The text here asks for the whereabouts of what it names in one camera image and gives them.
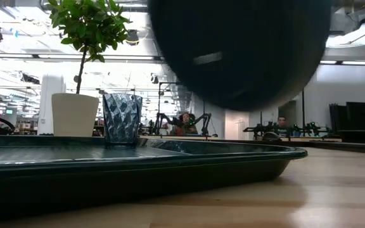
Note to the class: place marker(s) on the faceted dark glass cup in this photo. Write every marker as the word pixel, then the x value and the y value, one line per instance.
pixel 122 117

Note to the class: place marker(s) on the black background robot arm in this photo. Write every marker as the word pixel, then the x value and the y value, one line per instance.
pixel 163 118
pixel 206 122
pixel 312 129
pixel 265 129

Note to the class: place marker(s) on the dark green plastic tray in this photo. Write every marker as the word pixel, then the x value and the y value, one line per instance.
pixel 138 177

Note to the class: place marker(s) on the person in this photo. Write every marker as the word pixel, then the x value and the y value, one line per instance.
pixel 185 119
pixel 282 121

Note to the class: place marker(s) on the white door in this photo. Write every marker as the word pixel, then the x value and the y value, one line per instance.
pixel 233 130

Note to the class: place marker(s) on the green leafy plant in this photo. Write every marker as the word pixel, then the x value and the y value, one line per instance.
pixel 87 22

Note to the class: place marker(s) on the black equipment stack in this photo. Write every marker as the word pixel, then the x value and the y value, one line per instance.
pixel 356 115

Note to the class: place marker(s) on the black background table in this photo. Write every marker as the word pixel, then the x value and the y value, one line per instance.
pixel 360 136

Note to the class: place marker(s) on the long ceiling light strip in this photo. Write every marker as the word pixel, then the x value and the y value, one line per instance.
pixel 360 62

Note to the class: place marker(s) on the black background gantry frame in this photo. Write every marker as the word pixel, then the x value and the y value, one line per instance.
pixel 303 107
pixel 159 101

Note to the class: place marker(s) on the black aluminium table frame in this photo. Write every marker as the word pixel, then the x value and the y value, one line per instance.
pixel 344 147

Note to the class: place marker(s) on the grey ceiling duct box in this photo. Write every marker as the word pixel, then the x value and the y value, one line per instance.
pixel 339 22

